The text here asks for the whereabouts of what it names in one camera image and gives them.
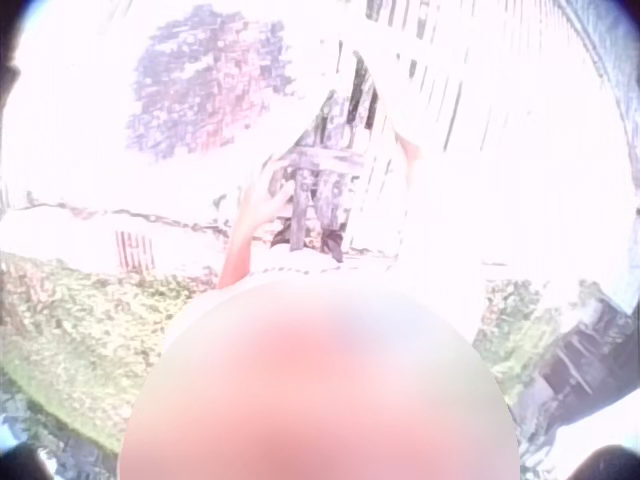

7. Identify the person's left hand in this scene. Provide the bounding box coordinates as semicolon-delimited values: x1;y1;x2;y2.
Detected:
241;153;297;227

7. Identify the purple flowering bush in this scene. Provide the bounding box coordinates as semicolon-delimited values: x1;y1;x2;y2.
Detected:
123;3;297;162

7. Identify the small red slatted crate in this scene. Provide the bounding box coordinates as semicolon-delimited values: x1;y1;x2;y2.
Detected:
114;228;156;274

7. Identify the dark stone structure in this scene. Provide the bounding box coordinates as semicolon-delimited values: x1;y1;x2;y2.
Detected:
519;279;640;431

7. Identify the weathered wooden frame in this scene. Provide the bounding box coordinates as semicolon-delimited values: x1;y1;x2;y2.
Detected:
268;49;385;264

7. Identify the white slatted fence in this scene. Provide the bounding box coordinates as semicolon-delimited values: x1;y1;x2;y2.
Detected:
337;0;624;254

